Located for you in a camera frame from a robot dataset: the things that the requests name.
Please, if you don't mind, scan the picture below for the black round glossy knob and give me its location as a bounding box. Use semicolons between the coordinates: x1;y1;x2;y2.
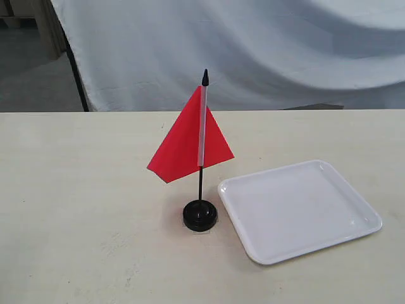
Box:
183;199;218;232

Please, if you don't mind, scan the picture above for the wooden crate in background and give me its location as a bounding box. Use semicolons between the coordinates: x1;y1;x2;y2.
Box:
1;0;66;60

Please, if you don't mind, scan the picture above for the white backdrop cloth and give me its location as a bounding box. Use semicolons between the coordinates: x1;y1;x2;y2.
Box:
53;1;404;111

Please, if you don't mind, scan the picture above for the red flag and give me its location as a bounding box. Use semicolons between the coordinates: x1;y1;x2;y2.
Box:
147;70;234;200

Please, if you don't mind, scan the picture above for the black backdrop stand pole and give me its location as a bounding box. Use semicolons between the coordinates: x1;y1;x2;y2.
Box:
63;30;90;112

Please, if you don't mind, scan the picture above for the white rectangular plastic tray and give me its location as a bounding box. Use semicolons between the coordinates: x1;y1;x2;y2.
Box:
218;160;383;265

